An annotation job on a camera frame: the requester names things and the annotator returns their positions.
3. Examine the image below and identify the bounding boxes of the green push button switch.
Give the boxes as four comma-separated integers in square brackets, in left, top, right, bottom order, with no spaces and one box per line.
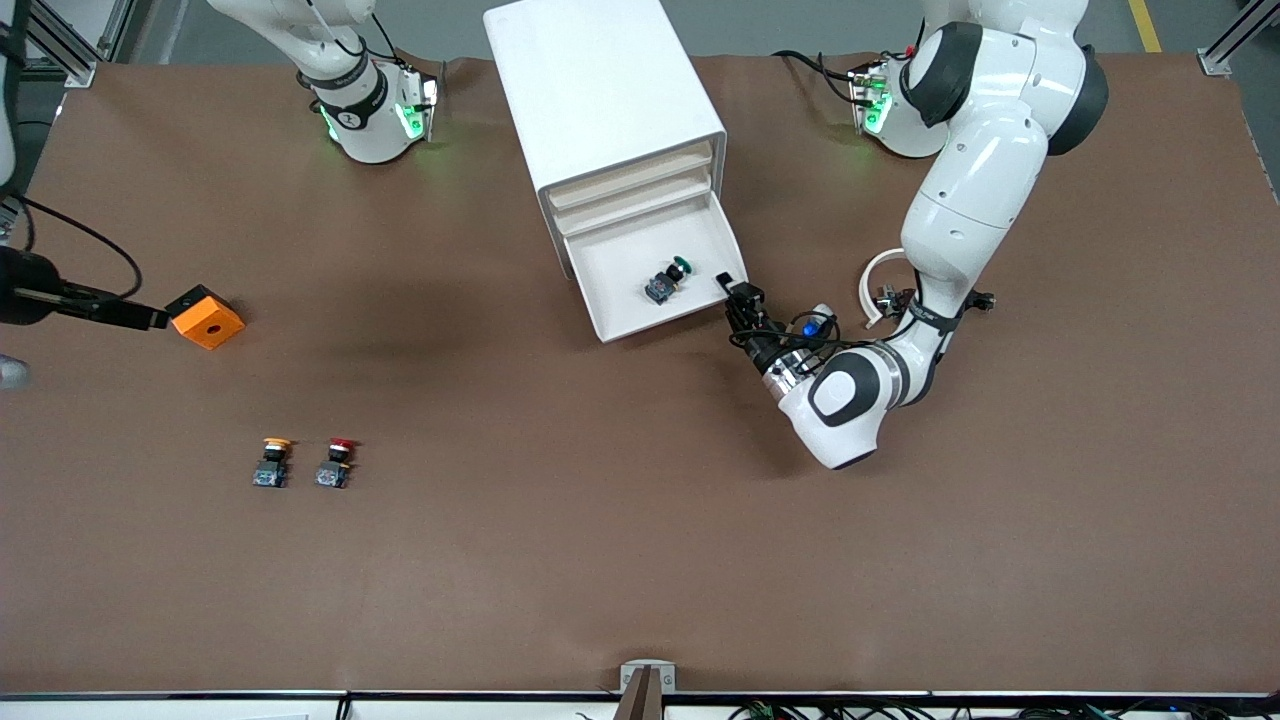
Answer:
[645,256,698,306]

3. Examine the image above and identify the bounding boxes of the white plastic drawer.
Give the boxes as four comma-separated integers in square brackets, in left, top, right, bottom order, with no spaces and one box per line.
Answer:
[563,190,749,344]
[548,140,713,209]
[553,168,715,236]

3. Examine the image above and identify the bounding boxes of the white drawer cabinet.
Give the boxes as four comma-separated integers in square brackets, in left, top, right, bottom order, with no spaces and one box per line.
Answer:
[483,0,728,281]

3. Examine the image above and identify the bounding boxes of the orange box with hole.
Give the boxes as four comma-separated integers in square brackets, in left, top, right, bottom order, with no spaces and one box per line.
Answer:
[164,284,246,351]

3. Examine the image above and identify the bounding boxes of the brown paper table cover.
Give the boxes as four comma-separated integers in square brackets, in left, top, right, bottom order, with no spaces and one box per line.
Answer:
[0,52,1280,696]

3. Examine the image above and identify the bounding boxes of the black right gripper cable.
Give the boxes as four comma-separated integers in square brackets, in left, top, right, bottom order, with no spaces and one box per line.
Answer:
[15,193,143,303]

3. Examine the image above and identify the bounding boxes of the white curved plastic ring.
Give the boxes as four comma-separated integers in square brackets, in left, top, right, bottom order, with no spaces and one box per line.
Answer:
[862,248,916,331]

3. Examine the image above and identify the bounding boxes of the yellow push button switch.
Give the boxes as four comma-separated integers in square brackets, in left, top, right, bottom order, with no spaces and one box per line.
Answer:
[252,437,294,490]

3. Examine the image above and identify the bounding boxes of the black left arm base cable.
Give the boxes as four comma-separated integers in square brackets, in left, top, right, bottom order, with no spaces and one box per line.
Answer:
[772,48,871,106]

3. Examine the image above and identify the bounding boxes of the black arm base cable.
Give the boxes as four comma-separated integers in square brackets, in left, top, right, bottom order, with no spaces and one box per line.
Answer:
[772,48,871,106]
[330,10,401,71]

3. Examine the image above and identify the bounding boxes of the aluminium frame profile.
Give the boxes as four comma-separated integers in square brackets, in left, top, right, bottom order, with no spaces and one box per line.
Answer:
[1197,0,1280,79]
[20,0,136,89]

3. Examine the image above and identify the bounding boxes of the red push button switch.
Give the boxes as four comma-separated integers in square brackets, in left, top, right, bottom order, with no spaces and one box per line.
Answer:
[315,437,359,490]

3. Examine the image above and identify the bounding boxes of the grey metal bracket with post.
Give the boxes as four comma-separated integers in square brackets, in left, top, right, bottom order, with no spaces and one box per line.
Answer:
[615,660,678,720]

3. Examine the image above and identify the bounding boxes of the black right arm base cable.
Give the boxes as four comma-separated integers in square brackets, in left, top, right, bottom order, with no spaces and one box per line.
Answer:
[330,10,401,71]

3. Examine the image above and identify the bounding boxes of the white table edge rail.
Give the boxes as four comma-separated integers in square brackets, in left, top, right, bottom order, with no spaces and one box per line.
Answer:
[0,690,1280,720]

